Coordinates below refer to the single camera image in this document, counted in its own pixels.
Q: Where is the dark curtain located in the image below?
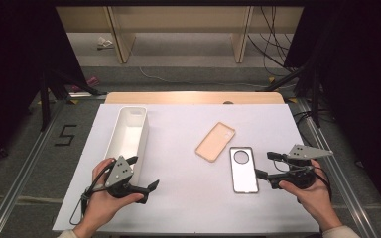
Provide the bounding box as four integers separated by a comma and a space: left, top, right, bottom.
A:
283, 0, 381, 227
0, 0, 87, 175

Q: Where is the person's right hand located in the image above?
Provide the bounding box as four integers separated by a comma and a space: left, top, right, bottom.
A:
279, 159, 343, 232

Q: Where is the white crumpled paper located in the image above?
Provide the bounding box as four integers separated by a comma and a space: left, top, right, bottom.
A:
96, 36, 114, 51

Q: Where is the bundle of black cables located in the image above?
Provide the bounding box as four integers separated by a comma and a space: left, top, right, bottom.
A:
247, 5, 300, 77

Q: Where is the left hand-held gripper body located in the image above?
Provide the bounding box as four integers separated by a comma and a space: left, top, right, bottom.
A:
104, 155, 150, 204

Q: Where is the hand-held gripper cable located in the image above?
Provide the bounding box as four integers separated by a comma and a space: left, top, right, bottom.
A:
272, 158, 332, 202
68, 161, 117, 226

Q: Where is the black floor cable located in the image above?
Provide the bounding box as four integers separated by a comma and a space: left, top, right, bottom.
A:
292, 108, 336, 125

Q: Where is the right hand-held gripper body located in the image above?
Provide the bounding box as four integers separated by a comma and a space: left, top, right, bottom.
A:
267, 144, 334, 190

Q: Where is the white table sheet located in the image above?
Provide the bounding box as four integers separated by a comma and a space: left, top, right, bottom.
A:
52, 103, 321, 234

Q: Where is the right hand-held gripper cable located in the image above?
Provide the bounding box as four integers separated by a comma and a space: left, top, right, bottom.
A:
272, 158, 332, 202

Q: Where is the left hand-held gripper cable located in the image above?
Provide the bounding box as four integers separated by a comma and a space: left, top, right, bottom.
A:
68, 161, 117, 226

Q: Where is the beige wooden desk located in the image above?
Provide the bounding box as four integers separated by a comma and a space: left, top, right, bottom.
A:
56, 5, 305, 64

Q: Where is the white plastic storage box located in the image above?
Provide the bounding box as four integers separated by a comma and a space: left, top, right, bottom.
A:
103, 106, 150, 186

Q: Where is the white floor cable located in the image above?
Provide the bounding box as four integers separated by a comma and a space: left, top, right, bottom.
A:
138, 66, 269, 89

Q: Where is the person's left hand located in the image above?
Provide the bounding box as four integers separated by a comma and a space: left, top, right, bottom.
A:
72, 158, 145, 232

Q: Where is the pink object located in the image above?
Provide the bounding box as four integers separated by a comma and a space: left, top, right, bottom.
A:
70, 76, 100, 93

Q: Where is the beige phone case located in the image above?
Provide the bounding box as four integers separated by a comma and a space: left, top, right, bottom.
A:
194, 121, 236, 164

